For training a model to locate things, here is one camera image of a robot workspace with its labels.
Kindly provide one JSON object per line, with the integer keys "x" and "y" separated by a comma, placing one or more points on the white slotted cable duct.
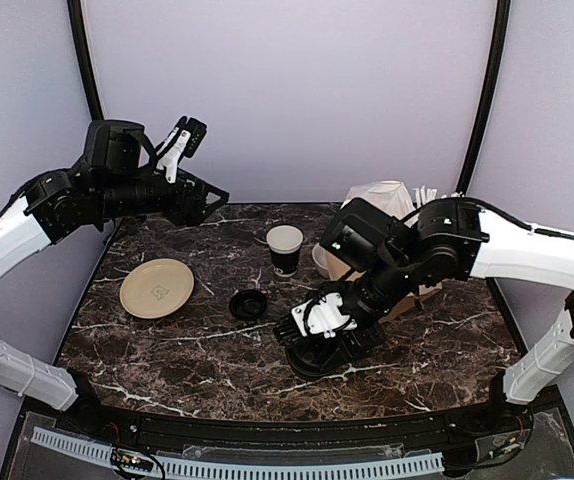
{"x": 132, "y": 463}

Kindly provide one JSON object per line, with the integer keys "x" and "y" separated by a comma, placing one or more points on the black frame post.
{"x": 84, "y": 59}
{"x": 490, "y": 79}

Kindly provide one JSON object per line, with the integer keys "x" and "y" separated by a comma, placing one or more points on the black front table rail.
{"x": 453, "y": 431}

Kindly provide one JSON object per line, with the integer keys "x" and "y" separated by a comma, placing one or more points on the stack of black paper cups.
{"x": 285, "y": 242}

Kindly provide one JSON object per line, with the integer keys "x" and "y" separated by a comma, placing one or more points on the brown paper bag white handles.
{"x": 393, "y": 198}

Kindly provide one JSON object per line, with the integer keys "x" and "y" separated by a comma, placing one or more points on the white paper bowl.
{"x": 320, "y": 260}

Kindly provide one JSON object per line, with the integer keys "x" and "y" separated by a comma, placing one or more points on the black right frame post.
{"x": 490, "y": 79}

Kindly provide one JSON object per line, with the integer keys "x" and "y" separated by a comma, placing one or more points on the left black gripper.
{"x": 207, "y": 210}

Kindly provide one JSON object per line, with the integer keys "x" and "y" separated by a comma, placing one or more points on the stack of black cup lids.
{"x": 248, "y": 305}

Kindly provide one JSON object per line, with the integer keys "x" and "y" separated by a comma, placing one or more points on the bundle of white wrapped straws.
{"x": 423, "y": 195}

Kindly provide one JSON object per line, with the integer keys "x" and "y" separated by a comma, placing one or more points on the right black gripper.
{"x": 363, "y": 342}

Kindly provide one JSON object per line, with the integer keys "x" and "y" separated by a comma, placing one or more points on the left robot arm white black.
{"x": 41, "y": 213}

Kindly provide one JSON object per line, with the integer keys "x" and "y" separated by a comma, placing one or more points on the beige round plate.
{"x": 156, "y": 288}

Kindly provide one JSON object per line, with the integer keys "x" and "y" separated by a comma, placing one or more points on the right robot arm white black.
{"x": 463, "y": 238}

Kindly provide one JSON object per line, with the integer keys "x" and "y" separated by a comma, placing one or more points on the black left frame post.
{"x": 84, "y": 59}

